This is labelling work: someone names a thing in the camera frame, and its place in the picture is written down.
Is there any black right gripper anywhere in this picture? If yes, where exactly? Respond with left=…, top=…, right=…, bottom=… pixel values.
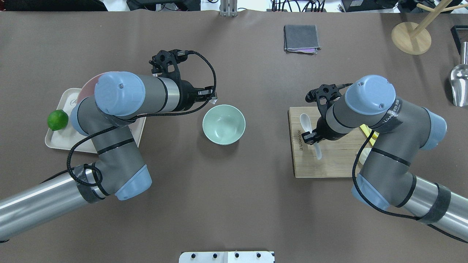
left=301, top=119, right=344, bottom=145

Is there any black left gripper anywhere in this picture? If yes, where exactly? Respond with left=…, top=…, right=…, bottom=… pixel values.
left=178, top=80, right=218, bottom=111

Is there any white ceramic spoon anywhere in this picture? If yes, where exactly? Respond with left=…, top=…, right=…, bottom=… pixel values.
left=299, top=113, right=322, bottom=160

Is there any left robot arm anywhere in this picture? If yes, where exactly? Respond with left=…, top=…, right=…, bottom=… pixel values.
left=1, top=71, right=217, bottom=243

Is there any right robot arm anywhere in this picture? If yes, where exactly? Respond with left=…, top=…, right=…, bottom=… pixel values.
left=301, top=75, right=467, bottom=243

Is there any mint green bowl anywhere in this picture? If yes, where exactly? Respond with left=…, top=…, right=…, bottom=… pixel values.
left=202, top=104, right=247, bottom=145

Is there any pink bowl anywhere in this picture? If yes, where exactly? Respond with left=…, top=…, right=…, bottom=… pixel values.
left=76, top=73, right=104, bottom=105

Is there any metal ice scoop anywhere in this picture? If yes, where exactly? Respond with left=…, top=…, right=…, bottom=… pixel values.
left=450, top=42, right=468, bottom=107

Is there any wooden cutting board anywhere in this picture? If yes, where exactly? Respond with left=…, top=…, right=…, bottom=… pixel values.
left=288, top=107, right=367, bottom=178

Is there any yellow plastic knife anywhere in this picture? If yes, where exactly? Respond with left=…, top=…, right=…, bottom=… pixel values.
left=359, top=124, right=379, bottom=140

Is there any grey folded cloth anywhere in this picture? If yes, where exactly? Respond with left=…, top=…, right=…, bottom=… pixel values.
left=283, top=24, right=321, bottom=54

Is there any wooden mug tree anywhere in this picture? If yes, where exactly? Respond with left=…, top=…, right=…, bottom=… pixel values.
left=391, top=0, right=468, bottom=55

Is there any cream serving tray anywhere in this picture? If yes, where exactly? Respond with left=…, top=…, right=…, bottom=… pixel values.
left=45, top=88, right=146, bottom=153

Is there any green lime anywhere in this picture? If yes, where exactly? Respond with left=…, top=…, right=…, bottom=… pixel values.
left=47, top=110, right=69, bottom=131

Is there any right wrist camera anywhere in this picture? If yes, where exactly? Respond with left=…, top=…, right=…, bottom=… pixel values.
left=305, top=83, right=352, bottom=109

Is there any aluminium frame post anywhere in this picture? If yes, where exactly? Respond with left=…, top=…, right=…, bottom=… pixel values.
left=219, top=0, right=238, bottom=17

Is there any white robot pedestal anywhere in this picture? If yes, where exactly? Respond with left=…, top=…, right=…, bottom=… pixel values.
left=178, top=250, right=275, bottom=263

